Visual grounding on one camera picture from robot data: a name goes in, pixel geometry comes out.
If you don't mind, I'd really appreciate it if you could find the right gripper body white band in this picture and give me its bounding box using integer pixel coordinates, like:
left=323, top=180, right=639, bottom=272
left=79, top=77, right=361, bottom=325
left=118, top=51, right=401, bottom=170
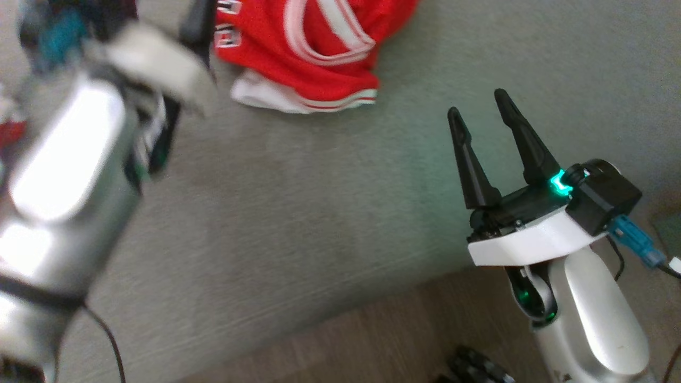
left=467, top=182, right=608, bottom=267

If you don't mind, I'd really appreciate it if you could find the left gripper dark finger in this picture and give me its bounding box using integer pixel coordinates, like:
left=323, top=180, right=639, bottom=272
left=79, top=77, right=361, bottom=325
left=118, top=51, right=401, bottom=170
left=178, top=0, right=218, bottom=54

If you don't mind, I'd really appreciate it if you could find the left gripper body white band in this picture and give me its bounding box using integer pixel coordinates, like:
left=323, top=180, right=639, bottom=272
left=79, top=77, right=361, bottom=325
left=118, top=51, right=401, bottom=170
left=104, top=24, right=220, bottom=116

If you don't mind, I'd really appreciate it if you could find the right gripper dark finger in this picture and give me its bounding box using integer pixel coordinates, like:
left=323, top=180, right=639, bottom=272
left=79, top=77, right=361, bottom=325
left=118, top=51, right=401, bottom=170
left=447, top=106, right=502, bottom=210
left=494, top=88, right=562, bottom=187

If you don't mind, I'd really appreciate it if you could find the red white basketball jersey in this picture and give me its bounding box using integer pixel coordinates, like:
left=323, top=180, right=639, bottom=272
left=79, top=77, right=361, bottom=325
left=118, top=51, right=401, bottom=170
left=213, top=0, right=421, bottom=115

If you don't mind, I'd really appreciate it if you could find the grey fabric sofa cushion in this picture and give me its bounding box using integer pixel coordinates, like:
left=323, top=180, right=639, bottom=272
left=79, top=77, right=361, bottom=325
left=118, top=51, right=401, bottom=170
left=0, top=0, right=681, bottom=383

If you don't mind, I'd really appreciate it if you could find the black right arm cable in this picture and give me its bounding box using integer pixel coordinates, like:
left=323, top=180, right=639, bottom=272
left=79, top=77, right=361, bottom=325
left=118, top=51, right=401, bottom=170
left=605, top=237, right=626, bottom=282

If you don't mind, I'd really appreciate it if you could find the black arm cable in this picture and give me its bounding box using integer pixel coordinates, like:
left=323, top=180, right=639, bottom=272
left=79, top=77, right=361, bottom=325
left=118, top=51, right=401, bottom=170
left=0, top=277, right=127, bottom=383
left=605, top=237, right=626, bottom=282

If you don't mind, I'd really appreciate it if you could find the blue right camera cable plug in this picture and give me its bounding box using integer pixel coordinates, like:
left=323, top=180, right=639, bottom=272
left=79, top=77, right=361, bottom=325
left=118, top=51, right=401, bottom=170
left=607, top=215, right=681, bottom=278

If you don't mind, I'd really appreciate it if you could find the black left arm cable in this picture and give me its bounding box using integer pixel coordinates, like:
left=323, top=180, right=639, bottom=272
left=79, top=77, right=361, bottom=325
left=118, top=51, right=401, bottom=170
left=0, top=277, right=127, bottom=383

